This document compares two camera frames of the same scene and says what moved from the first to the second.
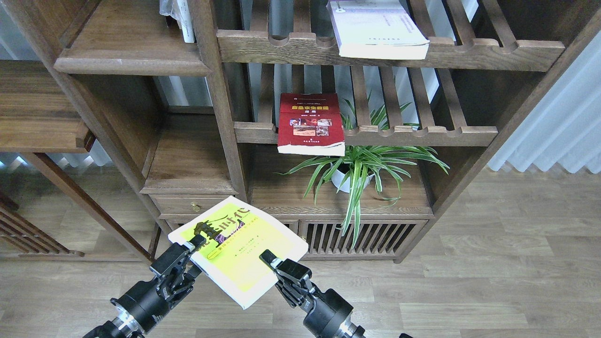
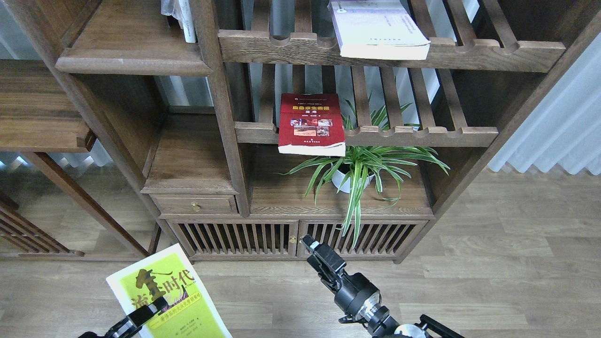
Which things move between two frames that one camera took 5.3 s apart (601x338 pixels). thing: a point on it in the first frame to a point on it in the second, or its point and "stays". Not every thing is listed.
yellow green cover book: (235, 234) to (193, 312)
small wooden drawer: (186, 203) stays
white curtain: (566, 130) stays
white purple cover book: (382, 28) stays
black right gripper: (325, 311) to (355, 295)
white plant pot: (337, 175) stays
